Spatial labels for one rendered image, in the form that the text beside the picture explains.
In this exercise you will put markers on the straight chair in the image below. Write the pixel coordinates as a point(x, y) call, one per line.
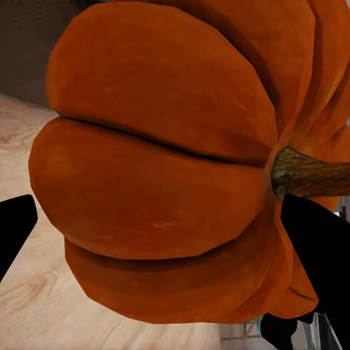
point(247, 330)

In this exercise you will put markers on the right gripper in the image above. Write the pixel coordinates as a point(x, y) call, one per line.
point(282, 323)

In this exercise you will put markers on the pumpkin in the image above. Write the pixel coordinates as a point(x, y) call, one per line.
point(182, 125)
point(299, 299)

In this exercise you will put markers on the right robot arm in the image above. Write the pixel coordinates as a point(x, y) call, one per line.
point(288, 334)

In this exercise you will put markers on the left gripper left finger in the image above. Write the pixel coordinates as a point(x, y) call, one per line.
point(18, 217)

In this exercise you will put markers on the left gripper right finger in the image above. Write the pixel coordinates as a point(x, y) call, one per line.
point(322, 242)

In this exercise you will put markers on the cabinet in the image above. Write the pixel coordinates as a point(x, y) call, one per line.
point(29, 31)

